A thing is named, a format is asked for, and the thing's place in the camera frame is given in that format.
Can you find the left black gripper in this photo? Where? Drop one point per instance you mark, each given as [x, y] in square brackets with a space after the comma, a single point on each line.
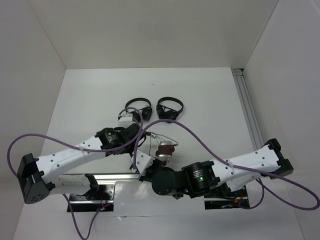
[131, 148]

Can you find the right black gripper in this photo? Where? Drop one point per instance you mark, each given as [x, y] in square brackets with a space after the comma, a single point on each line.
[145, 177]

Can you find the brown silver headphones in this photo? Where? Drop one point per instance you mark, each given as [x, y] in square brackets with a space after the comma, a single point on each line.
[165, 146]

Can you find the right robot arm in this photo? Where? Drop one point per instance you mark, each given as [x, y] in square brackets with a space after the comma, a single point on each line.
[212, 176]

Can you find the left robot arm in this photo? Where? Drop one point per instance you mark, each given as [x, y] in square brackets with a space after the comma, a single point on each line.
[42, 176]

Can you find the left black headphones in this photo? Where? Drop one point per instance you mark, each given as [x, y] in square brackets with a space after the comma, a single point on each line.
[143, 113]

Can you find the black headphones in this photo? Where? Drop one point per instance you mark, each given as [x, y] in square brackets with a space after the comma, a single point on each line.
[143, 113]
[167, 113]

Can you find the right black headphones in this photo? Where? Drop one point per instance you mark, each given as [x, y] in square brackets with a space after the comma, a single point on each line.
[167, 113]

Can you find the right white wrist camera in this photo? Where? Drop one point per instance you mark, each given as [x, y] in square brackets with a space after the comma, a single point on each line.
[143, 161]

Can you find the front aluminium rail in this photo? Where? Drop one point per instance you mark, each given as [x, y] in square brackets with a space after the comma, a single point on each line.
[116, 177]

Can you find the aluminium rail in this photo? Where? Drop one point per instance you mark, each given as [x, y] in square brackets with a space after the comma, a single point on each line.
[247, 108]
[116, 177]

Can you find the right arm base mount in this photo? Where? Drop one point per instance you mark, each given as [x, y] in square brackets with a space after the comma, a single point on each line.
[233, 200]

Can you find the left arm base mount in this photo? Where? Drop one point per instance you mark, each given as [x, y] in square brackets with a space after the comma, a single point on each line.
[103, 201]

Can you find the right side aluminium rail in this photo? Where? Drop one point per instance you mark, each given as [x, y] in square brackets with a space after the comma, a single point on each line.
[247, 108]

